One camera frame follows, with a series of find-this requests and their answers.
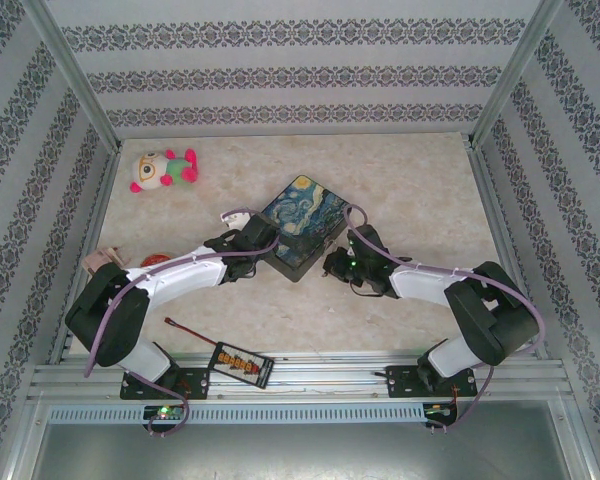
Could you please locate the red and black wire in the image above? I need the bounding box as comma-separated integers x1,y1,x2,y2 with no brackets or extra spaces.
164,316,222,348

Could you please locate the black board with orange connectors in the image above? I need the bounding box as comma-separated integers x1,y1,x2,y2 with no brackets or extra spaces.
208,341,276,389

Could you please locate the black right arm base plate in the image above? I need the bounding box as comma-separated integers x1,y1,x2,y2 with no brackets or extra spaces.
387,364,479,399

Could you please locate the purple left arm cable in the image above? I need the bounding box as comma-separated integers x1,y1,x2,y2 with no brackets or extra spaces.
83,206,282,439

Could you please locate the starry night painted box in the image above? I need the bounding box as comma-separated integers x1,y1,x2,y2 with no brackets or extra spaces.
258,173,355,284

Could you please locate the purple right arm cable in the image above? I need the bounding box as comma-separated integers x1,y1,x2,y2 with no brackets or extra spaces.
343,203,549,434

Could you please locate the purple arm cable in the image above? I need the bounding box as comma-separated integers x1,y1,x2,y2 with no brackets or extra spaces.
83,206,282,439
343,203,549,434

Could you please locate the aluminium frame post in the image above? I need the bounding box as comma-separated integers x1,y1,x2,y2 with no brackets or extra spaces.
22,0,122,151
468,0,565,147

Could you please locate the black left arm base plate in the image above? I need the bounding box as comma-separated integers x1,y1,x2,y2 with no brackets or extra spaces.
119,367,211,401

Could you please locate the aluminium mounting rail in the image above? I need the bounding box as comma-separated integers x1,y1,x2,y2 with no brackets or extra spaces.
27,351,575,402

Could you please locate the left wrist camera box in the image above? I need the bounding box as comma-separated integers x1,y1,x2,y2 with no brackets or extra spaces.
221,209,256,233

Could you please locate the white and pink plush toy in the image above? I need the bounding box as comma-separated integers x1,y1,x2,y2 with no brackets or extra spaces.
128,148,201,196

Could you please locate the slotted grey cable duct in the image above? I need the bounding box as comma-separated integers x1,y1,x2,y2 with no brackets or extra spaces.
47,405,427,424

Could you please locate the pink beige object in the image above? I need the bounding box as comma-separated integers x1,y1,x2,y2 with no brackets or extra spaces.
82,245,131,274

